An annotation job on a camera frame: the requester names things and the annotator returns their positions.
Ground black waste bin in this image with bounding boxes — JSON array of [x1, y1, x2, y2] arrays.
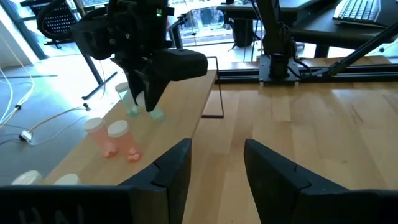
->
[[231, 17, 255, 48]]

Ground black aluminium rig frame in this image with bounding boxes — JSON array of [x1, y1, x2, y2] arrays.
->
[[216, 23, 398, 84]]

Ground yellow medicine bottle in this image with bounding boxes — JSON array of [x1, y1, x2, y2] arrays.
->
[[11, 170, 43, 187], [53, 173, 82, 187]]

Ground yellow hanging cord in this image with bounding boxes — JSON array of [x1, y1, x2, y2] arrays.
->
[[0, 32, 35, 125]]

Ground black laptop with keyboard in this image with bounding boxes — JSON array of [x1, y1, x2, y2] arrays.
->
[[332, 0, 398, 29]]

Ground teal medicine bottle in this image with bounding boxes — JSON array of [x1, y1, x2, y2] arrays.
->
[[136, 91, 165, 121], [114, 82, 141, 118]]

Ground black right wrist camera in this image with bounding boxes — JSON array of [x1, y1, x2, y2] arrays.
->
[[154, 48, 209, 82]]

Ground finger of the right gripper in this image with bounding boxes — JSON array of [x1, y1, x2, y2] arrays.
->
[[141, 73, 171, 113], [124, 67, 147, 106]]

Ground wooden shelf black metal legs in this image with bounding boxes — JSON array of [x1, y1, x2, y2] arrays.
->
[[40, 55, 224, 187]]

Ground white floor cable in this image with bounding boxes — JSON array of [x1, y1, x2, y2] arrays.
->
[[29, 104, 91, 138]]

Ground small white power adapter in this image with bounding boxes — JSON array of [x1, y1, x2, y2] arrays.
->
[[19, 130, 34, 144]]

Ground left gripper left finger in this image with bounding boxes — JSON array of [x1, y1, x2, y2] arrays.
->
[[119, 138, 193, 224]]

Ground black metal desk leg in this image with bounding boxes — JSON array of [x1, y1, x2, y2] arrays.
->
[[74, 46, 119, 101]]

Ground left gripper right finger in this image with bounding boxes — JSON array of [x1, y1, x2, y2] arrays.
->
[[244, 139, 355, 224]]

